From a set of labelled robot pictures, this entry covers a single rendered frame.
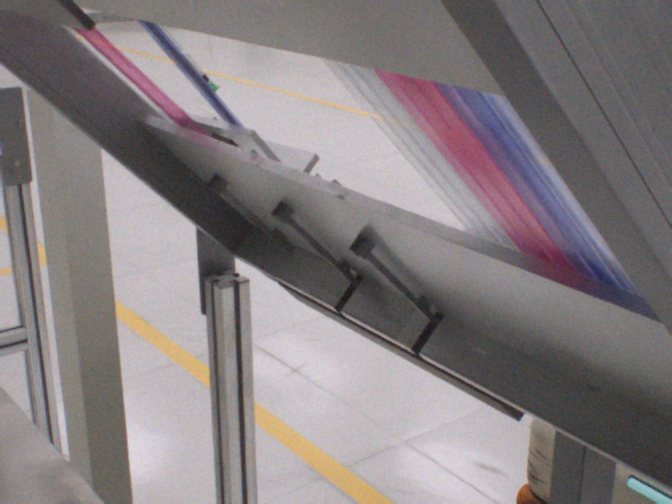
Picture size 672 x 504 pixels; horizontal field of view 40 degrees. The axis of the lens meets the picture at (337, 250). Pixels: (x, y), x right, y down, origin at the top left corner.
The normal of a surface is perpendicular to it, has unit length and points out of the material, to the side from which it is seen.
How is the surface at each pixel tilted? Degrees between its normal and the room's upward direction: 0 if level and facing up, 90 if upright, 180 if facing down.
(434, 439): 0
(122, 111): 90
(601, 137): 90
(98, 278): 90
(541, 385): 44
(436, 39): 134
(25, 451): 0
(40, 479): 0
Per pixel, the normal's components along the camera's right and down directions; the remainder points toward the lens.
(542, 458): -0.80, 0.21
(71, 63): 0.61, 0.28
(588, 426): -0.55, -0.52
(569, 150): -0.57, 0.80
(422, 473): 0.00, -0.94
